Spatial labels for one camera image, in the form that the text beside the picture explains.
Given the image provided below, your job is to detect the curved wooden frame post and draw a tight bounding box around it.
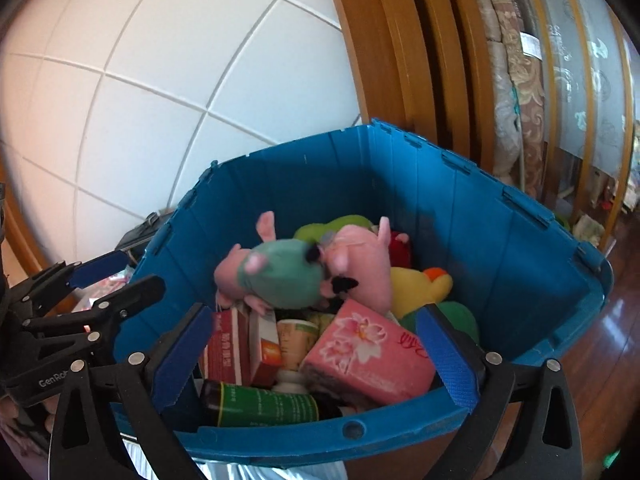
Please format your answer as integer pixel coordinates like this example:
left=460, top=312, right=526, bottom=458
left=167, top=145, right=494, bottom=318
left=0, top=160, right=51, bottom=271
left=320, top=0, right=506, bottom=181

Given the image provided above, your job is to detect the pink plush pig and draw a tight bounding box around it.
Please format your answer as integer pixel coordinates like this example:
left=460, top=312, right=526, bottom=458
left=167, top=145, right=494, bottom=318
left=320, top=216, right=393, bottom=313

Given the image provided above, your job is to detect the red medicine box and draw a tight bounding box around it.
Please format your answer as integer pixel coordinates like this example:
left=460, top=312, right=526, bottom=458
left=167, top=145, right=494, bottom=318
left=200, top=305, right=256, bottom=386

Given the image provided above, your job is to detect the rolled patterned carpet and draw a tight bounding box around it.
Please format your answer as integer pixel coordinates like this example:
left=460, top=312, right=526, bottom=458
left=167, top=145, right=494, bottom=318
left=472, top=0, right=546, bottom=201

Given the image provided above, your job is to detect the blue plastic storage bin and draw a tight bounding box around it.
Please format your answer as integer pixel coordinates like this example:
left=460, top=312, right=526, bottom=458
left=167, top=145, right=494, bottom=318
left=111, top=119, right=615, bottom=466

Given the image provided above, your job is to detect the plain pink tissue pack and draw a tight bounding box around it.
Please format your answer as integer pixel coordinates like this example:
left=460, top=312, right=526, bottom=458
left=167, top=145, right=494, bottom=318
left=75, top=266, right=135, bottom=311

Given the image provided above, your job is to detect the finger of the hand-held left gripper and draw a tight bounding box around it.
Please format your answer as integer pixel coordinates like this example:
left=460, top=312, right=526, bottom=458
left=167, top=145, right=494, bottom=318
left=10, top=251, right=132, bottom=318
left=22, top=275, right=166, bottom=356

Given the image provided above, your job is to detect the green plush toy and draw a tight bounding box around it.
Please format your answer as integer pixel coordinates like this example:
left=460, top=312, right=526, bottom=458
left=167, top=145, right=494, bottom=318
left=292, top=214, right=373, bottom=241
left=400, top=301, right=481, bottom=346

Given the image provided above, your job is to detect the black gift box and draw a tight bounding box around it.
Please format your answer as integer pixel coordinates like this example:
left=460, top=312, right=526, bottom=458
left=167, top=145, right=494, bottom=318
left=116, top=212, right=173, bottom=261

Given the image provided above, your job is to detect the frosted glass sliding door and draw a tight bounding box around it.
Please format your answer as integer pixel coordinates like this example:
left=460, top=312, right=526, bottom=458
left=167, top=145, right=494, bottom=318
left=525, top=0, right=640, bottom=176

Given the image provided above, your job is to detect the white medicine bottle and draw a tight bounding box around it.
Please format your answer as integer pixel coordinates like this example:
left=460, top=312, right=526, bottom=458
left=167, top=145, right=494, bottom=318
left=272, top=370, right=307, bottom=395

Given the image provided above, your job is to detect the brown green label glass bottle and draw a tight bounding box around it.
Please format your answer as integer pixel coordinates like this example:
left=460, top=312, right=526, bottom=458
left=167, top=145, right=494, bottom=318
left=200, top=380, right=358, bottom=428

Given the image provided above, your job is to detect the teal shirt plush pig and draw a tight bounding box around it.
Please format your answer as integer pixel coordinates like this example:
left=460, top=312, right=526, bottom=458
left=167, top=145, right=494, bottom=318
left=214, top=210, right=326, bottom=311

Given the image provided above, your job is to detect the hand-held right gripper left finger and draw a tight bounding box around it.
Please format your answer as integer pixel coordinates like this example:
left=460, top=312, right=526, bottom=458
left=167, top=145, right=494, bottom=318
left=48, top=303, right=215, bottom=480

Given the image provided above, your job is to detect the white padded headboard panel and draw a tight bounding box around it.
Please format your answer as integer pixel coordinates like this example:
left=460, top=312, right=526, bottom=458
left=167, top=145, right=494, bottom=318
left=0, top=0, right=371, bottom=261

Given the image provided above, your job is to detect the yellow duck plush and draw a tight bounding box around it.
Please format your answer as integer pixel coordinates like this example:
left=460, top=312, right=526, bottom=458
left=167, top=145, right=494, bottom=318
left=390, top=266, right=453, bottom=318

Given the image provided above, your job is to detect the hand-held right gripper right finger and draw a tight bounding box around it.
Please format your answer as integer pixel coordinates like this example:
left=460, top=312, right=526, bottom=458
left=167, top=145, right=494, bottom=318
left=416, top=304, right=583, bottom=480

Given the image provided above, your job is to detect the beige green paper cup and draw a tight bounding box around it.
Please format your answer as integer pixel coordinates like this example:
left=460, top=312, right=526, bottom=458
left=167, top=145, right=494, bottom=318
left=276, top=319, right=321, bottom=373

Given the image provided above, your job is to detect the pink flower tissue pack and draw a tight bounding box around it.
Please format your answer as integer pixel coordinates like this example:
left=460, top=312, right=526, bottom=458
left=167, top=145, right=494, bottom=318
left=299, top=299, right=437, bottom=407

